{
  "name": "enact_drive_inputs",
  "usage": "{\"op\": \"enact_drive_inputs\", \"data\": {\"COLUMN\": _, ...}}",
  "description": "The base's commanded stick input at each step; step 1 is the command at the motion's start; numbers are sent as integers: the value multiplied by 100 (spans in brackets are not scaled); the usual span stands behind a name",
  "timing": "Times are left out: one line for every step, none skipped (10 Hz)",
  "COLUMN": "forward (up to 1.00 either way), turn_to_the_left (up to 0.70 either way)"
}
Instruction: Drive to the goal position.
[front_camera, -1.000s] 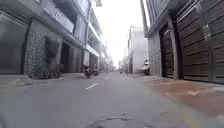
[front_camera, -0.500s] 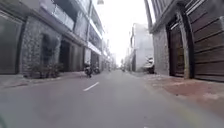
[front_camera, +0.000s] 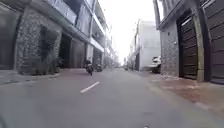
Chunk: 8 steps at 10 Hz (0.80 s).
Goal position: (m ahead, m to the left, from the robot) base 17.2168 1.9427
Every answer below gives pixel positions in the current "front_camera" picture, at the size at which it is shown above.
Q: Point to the parked scooter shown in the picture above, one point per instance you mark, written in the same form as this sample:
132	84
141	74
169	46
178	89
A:
98	68

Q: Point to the motorcycle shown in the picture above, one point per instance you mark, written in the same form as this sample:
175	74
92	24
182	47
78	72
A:
89	69

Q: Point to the person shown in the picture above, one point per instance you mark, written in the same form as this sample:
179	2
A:
88	61

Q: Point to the grey asphalt road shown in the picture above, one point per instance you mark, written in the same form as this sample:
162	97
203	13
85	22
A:
113	103

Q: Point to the white building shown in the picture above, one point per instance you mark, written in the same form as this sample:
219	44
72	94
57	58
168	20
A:
148	43

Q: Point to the white car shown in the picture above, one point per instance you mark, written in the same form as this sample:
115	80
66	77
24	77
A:
155	63

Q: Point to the row of grey buildings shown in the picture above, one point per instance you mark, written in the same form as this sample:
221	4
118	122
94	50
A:
33	40

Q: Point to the building with dark doors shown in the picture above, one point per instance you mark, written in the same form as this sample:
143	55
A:
193	43

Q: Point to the reddish pavement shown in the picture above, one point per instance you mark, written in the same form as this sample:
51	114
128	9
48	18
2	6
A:
200	94

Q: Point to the grey pavement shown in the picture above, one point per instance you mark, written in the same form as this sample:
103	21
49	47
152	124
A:
13	77

